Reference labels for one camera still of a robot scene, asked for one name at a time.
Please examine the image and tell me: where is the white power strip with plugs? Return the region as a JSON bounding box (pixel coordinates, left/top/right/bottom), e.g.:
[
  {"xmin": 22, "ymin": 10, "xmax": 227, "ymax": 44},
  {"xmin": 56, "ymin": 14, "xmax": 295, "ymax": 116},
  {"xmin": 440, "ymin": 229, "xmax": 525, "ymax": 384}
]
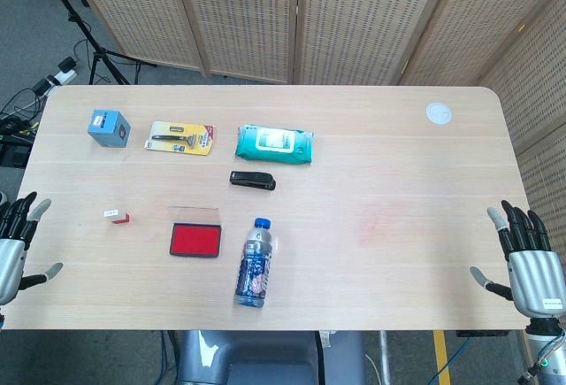
[{"xmin": 31, "ymin": 57, "xmax": 80, "ymax": 96}]

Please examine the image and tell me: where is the wooden perforated screen panel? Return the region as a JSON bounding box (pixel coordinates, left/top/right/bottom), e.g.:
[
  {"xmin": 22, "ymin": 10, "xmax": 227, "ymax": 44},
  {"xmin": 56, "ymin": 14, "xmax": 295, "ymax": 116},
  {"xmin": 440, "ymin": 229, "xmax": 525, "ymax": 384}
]
[
  {"xmin": 291, "ymin": 0, "xmax": 459, "ymax": 88},
  {"xmin": 397, "ymin": 0, "xmax": 566, "ymax": 88},
  {"xmin": 61, "ymin": 0, "xmax": 209, "ymax": 79},
  {"xmin": 170, "ymin": 0, "xmax": 302, "ymax": 85},
  {"xmin": 479, "ymin": 0, "xmax": 566, "ymax": 266}
]

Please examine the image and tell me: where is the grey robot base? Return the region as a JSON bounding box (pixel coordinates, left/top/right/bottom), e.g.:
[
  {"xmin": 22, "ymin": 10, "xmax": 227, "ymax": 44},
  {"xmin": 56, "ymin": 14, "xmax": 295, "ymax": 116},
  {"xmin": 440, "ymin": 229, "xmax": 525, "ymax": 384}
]
[{"xmin": 174, "ymin": 329, "xmax": 368, "ymax": 385}]

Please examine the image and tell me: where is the black stapler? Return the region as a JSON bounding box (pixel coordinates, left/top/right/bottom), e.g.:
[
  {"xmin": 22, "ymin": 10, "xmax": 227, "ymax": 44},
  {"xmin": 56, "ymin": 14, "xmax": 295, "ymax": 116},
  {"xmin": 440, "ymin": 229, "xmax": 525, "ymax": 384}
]
[{"xmin": 228, "ymin": 170, "xmax": 277, "ymax": 191}]

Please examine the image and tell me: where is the white round grommet cap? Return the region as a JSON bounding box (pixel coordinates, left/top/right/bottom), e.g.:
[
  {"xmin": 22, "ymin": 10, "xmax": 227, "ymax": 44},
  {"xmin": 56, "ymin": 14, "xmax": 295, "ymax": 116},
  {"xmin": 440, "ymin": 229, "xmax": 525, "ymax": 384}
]
[{"xmin": 425, "ymin": 101, "xmax": 454, "ymax": 126}]

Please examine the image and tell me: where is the green wet wipes pack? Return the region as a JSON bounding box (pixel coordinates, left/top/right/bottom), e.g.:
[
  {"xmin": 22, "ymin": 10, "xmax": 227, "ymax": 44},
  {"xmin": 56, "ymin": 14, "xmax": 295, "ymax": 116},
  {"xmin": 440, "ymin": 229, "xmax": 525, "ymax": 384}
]
[{"xmin": 233, "ymin": 123, "xmax": 316, "ymax": 166}]

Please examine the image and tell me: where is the blue cardboard box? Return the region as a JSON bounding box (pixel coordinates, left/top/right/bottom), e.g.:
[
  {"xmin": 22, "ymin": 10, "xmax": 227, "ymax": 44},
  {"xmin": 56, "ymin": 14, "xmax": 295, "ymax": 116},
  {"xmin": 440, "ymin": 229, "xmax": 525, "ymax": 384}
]
[{"xmin": 86, "ymin": 108, "xmax": 131, "ymax": 149}]

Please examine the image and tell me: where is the black floor equipment box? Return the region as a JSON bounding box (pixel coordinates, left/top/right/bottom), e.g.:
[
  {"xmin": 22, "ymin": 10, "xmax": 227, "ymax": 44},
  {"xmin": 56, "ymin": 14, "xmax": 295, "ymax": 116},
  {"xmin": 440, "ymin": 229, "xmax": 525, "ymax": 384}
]
[{"xmin": 0, "ymin": 135, "xmax": 34, "ymax": 168}]

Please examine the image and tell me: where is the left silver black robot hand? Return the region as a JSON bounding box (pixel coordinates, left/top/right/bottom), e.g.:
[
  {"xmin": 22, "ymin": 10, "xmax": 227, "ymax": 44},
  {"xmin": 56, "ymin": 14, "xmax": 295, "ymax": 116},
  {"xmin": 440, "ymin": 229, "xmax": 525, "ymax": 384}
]
[{"xmin": 0, "ymin": 191, "xmax": 64, "ymax": 306}]

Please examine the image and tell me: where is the razor in yellow blister pack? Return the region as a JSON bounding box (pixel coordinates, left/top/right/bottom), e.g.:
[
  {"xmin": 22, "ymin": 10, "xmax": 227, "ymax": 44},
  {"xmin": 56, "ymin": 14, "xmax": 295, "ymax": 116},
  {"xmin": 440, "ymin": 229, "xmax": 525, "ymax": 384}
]
[{"xmin": 143, "ymin": 120, "xmax": 217, "ymax": 157}]

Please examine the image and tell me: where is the black tripod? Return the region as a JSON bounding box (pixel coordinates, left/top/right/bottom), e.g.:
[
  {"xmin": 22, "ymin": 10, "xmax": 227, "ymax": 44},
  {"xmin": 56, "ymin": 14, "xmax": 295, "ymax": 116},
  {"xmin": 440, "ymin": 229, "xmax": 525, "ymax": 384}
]
[{"xmin": 33, "ymin": 0, "xmax": 156, "ymax": 86}]

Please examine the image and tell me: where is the blue drink bottle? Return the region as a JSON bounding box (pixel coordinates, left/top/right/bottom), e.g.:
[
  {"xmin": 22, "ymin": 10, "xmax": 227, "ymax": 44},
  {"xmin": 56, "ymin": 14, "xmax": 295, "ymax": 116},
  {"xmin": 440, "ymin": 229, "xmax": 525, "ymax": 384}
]
[{"xmin": 233, "ymin": 217, "xmax": 276, "ymax": 309}]

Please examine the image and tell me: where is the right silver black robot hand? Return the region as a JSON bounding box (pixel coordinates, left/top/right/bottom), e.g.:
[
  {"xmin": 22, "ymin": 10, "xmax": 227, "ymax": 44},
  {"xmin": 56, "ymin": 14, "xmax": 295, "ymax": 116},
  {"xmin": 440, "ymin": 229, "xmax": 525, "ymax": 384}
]
[{"xmin": 469, "ymin": 199, "xmax": 566, "ymax": 318}]

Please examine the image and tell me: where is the red ink pad clear lid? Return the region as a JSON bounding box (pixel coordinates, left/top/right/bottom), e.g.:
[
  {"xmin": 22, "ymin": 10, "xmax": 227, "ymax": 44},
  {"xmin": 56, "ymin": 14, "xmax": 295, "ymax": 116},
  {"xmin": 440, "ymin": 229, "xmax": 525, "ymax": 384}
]
[{"xmin": 167, "ymin": 205, "xmax": 221, "ymax": 259}]

